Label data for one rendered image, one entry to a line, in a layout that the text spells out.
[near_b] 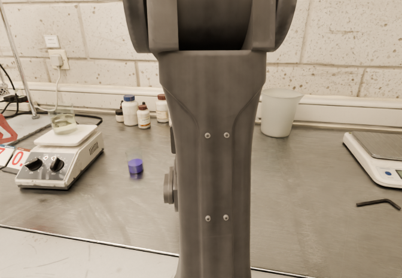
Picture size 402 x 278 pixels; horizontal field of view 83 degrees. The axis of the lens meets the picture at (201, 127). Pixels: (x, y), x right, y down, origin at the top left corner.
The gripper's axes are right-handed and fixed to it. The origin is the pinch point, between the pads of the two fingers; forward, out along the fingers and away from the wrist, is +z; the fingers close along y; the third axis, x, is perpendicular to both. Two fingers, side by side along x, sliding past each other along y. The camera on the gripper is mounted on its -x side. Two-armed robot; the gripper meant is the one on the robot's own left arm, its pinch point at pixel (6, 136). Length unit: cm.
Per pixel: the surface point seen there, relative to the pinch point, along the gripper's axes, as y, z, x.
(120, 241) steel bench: -29.4, -1.6, 19.3
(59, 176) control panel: -9.6, 6.5, 7.8
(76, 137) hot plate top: -9.0, 10.9, -2.6
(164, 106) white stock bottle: -25.4, 37.0, -21.7
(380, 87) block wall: -107, 35, -30
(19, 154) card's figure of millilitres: 8.8, 14.0, 2.1
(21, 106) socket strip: 44, 46, -24
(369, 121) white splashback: -104, 40, -18
